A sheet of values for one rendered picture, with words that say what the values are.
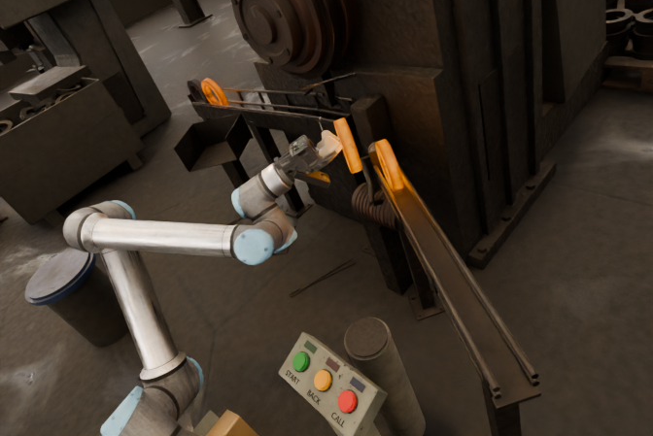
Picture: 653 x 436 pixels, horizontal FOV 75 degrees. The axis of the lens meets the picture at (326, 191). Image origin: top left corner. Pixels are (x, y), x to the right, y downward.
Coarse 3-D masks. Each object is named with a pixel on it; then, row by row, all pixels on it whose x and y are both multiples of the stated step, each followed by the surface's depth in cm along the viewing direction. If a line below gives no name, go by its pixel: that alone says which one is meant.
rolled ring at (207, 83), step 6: (204, 84) 224; (210, 84) 218; (216, 84) 219; (204, 90) 229; (210, 90) 231; (216, 90) 218; (222, 90) 219; (210, 96) 232; (222, 96) 220; (210, 102) 234; (216, 102) 232; (222, 102) 221
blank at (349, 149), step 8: (336, 120) 116; (344, 120) 114; (336, 128) 113; (344, 128) 112; (344, 136) 112; (352, 136) 112; (344, 144) 111; (352, 144) 111; (344, 152) 122; (352, 152) 112; (352, 160) 113; (360, 160) 114; (352, 168) 115; (360, 168) 116
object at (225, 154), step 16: (192, 128) 196; (208, 128) 197; (224, 128) 195; (240, 128) 186; (192, 144) 195; (208, 144) 203; (224, 144) 198; (240, 144) 184; (192, 160) 193; (208, 160) 191; (224, 160) 184; (240, 176) 196
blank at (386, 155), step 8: (376, 144) 123; (384, 144) 121; (384, 152) 119; (392, 152) 118; (384, 160) 119; (392, 160) 118; (384, 168) 129; (392, 168) 118; (392, 176) 119; (400, 176) 119; (392, 184) 121; (400, 184) 121
